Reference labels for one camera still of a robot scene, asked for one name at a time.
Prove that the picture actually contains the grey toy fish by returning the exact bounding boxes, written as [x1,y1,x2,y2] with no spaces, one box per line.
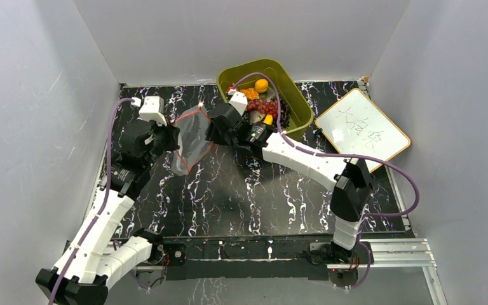
[248,111,266,124]

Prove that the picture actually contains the clear zip bag orange zipper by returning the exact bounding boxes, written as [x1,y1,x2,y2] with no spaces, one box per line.
[171,101,213,176]

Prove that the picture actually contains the red toy grape bunch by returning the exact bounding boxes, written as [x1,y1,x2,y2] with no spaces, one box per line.
[246,99,278,116]

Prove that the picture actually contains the orange toy fruit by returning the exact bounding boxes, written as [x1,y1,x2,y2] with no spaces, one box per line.
[254,78,269,94]

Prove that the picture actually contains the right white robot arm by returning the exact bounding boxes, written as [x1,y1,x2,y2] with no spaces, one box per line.
[206,103,374,264]

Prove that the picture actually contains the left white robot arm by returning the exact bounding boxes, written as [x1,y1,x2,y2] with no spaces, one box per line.
[36,120,179,304]

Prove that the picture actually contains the yellow toy banana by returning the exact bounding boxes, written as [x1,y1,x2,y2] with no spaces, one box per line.
[262,114,273,125]

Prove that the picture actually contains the black toy grape bunch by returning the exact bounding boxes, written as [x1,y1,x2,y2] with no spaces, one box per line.
[278,99,290,129]

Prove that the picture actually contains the olive green plastic basket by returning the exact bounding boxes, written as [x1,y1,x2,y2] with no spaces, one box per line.
[217,58,314,141]

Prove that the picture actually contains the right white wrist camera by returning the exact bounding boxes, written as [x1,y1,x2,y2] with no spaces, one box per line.
[227,89,248,115]

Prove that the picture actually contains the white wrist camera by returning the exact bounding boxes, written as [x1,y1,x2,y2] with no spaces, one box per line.
[139,95,167,126]
[227,89,248,115]

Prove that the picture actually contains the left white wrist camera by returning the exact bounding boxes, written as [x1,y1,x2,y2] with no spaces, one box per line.
[139,95,167,126]

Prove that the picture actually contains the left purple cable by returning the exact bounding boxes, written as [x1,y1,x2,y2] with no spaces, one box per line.
[48,97,142,305]

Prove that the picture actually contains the small whiteboard wooden frame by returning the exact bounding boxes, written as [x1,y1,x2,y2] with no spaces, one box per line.
[315,88,411,161]

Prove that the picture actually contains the black metal base rail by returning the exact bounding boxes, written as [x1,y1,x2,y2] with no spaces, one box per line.
[58,234,437,287]

